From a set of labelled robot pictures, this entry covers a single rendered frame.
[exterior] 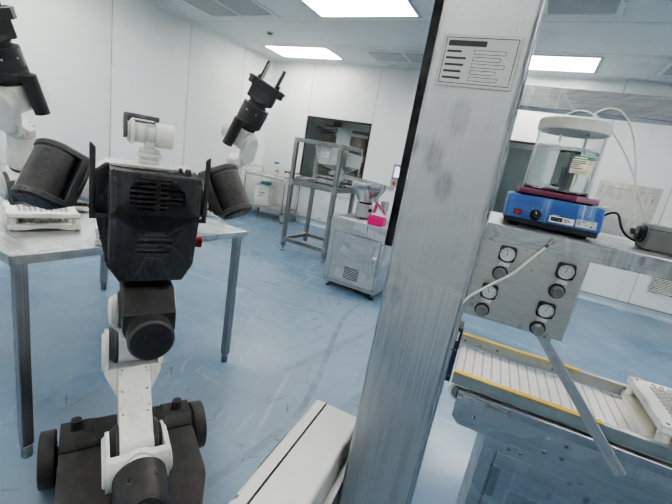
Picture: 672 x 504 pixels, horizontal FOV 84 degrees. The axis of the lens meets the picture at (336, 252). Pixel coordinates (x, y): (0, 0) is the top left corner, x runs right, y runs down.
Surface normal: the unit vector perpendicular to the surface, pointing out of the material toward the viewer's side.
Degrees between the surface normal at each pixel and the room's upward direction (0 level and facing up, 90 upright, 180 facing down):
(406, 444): 90
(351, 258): 90
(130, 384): 46
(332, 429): 1
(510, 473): 90
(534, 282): 90
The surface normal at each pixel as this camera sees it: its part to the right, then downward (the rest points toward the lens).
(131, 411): 0.49, -0.44
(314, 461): 0.18, -0.95
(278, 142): -0.47, 0.14
